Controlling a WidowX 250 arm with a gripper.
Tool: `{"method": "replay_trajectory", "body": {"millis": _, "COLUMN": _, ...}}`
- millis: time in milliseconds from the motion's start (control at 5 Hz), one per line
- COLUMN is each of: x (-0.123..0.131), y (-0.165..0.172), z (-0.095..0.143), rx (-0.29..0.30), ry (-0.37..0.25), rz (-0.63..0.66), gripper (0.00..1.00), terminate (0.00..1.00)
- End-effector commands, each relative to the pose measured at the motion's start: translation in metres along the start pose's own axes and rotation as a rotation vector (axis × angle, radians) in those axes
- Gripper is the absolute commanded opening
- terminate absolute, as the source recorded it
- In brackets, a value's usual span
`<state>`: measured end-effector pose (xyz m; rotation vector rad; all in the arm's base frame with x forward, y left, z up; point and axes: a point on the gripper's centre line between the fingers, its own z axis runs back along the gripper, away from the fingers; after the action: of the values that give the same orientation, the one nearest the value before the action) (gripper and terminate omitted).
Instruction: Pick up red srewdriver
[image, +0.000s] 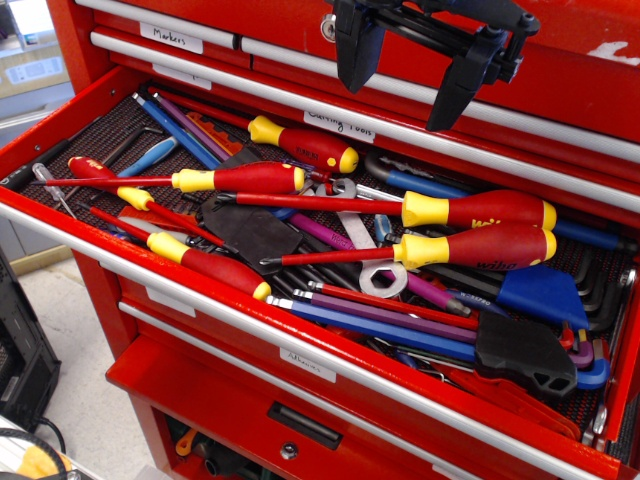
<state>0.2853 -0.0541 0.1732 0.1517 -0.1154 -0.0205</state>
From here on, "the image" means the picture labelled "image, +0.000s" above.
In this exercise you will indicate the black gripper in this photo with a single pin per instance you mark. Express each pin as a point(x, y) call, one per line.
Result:
point(484, 40)

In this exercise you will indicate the red yellow Wiha screwdriver front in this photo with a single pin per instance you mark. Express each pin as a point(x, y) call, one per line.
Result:
point(501, 247)

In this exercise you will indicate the red yellow wiha screwdriver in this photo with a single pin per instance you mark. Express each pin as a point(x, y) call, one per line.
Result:
point(414, 209)
point(501, 247)

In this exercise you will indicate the silver cabinet lock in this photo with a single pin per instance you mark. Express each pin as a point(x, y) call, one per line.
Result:
point(327, 27)

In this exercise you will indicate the red yellow screwdriver top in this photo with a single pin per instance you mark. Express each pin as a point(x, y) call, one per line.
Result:
point(315, 148)

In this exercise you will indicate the red yellow Wiha screwdriver rear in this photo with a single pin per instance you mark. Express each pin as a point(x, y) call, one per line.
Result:
point(414, 209)

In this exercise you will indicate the silver flat wrench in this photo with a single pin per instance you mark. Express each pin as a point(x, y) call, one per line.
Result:
point(381, 278)

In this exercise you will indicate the magenta hex key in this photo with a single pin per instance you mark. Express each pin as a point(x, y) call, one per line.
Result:
point(358, 236)

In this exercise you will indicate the red yellow screwdriver middle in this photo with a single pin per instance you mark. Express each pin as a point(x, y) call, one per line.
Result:
point(260, 177)

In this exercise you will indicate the orange hex key holder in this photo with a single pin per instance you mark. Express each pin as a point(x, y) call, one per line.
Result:
point(219, 135)

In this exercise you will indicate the blue hex key rear left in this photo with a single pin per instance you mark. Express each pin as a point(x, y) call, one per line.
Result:
point(184, 139)

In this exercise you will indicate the black folded pouch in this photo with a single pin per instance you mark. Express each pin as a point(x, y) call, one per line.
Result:
point(252, 231)

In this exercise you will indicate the long red hex key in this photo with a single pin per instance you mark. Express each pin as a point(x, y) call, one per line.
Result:
point(393, 305)

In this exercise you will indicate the red tool chest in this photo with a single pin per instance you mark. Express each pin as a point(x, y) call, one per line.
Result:
point(475, 316)

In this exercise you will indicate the long purple hex key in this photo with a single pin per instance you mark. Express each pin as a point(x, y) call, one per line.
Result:
point(407, 329)

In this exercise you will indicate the blue hex key holder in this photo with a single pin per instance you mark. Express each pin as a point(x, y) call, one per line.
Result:
point(544, 293)

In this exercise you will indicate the long blue hex key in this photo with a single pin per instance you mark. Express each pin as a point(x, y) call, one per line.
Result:
point(593, 378)

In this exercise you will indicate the black hex key holder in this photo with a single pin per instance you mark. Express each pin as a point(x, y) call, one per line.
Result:
point(527, 354)

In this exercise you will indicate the red yellow screwdriver front left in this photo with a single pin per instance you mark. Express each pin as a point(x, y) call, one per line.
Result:
point(220, 268)

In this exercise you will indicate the black box on floor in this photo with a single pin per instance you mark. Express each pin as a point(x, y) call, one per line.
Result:
point(29, 367)

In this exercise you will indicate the blue handled long tool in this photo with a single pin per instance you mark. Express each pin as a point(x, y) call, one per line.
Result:
point(564, 228)

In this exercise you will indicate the clear handle small screwdriver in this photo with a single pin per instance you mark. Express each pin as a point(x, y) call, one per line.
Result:
point(42, 173)

